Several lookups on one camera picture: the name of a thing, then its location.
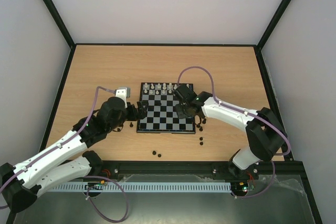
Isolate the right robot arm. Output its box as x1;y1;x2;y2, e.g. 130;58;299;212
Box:
173;84;288;178

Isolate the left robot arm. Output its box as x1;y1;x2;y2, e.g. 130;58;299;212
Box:
1;97;148;213

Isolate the left circuit board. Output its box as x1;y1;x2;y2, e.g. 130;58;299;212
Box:
84;180;108;190

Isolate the circuit board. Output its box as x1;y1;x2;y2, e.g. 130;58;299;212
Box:
232;180;256;192
84;180;108;190

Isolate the right circuit board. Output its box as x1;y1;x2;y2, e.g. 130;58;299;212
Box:
232;180;256;192

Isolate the black and silver chessboard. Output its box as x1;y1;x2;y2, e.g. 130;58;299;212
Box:
136;82;196;134

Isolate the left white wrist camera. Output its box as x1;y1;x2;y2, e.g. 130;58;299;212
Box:
115;87;131;108

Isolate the light blue slotted cable duct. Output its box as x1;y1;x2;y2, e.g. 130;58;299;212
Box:
49;182;232;193

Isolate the black aluminium front rail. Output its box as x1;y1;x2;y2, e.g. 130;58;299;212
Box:
26;159;305;180

